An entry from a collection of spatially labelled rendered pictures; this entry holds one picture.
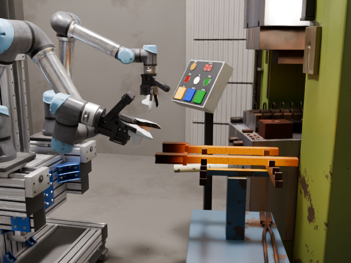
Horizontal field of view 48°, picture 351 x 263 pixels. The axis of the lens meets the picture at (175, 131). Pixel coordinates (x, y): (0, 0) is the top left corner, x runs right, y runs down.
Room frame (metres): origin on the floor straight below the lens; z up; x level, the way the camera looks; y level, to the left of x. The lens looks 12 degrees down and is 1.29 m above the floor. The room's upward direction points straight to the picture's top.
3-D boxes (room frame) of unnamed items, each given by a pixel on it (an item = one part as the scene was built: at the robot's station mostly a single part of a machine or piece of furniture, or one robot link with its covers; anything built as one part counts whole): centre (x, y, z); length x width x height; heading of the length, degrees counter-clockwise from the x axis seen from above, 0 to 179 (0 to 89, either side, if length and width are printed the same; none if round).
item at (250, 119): (1.80, -0.55, 0.96); 0.42 x 0.20 x 0.09; 96
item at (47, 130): (2.09, 0.65, 0.87); 0.15 x 0.15 x 0.10
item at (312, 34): (1.48, -0.50, 1.27); 0.09 x 0.02 x 0.17; 6
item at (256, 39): (1.80, -0.55, 1.32); 0.42 x 0.20 x 0.10; 96
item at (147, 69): (2.18, 0.14, 1.16); 0.08 x 0.08 x 0.05
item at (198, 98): (2.18, -0.14, 1.01); 0.07 x 0.05 x 0.07; 31
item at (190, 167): (2.11, -0.21, 0.62); 0.44 x 0.05 x 0.05; 96
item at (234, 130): (1.75, -0.56, 0.69); 0.56 x 0.38 x 0.45; 96
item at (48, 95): (2.10, 0.64, 0.98); 0.13 x 0.12 x 0.14; 175
